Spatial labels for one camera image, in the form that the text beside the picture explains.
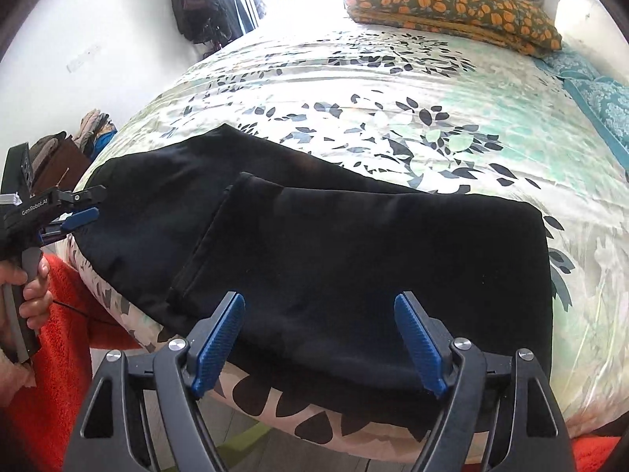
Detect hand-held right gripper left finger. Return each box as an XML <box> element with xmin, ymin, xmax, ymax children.
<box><xmin>63</xmin><ymin>291</ymin><xmax>246</xmax><ymax>472</ymax></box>

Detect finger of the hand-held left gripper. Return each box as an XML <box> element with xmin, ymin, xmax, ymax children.
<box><xmin>42</xmin><ymin>207</ymin><xmax>100</xmax><ymax>237</ymax></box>
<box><xmin>54</xmin><ymin>185</ymin><xmax>107</xmax><ymax>207</ymax></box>

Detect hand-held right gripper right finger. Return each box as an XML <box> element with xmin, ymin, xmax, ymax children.
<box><xmin>394</xmin><ymin>291</ymin><xmax>576</xmax><ymax>472</ymax></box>

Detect black pants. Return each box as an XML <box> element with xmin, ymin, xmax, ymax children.
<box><xmin>74</xmin><ymin>124</ymin><xmax>554</xmax><ymax>431</ymax></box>

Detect person's left hand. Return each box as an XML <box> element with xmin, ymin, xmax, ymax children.
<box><xmin>0</xmin><ymin>256</ymin><xmax>54</xmax><ymax>340</ymax></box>

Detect brown cabinet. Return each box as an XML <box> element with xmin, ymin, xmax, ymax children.
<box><xmin>30</xmin><ymin>130</ymin><xmax>92</xmax><ymax>195</ymax></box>

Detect pile of clothes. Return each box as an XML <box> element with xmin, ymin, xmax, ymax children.
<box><xmin>74</xmin><ymin>111</ymin><xmax>119</xmax><ymax>158</ymax></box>

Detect red fleece garment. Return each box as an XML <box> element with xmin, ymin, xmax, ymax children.
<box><xmin>0</xmin><ymin>253</ymin><xmax>629</xmax><ymax>472</ymax></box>

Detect hanging black bags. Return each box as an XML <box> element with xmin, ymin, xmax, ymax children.
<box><xmin>170</xmin><ymin>0</ymin><xmax>234</xmax><ymax>45</ymax></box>

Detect leaf print bed sheet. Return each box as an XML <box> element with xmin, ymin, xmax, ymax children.
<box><xmin>69</xmin><ymin>22</ymin><xmax>629</xmax><ymax>463</ymax></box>

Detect large teal damask pillow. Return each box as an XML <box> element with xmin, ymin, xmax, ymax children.
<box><xmin>563</xmin><ymin>76</ymin><xmax>629</xmax><ymax>183</ymax></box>

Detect small teal damask pillow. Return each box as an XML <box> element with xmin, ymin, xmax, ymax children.
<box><xmin>538</xmin><ymin>49</ymin><xmax>598</xmax><ymax>79</ymax></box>

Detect mustard folded blanket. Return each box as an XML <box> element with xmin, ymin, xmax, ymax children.
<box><xmin>351</xmin><ymin>7</ymin><xmax>551</xmax><ymax>57</ymax></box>

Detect cream padded headboard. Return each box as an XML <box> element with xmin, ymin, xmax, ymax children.
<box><xmin>555</xmin><ymin>0</ymin><xmax>629</xmax><ymax>84</ymax></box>

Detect thin black cable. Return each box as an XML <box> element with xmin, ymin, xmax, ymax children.
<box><xmin>49</xmin><ymin>299</ymin><xmax>121</xmax><ymax>326</ymax></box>

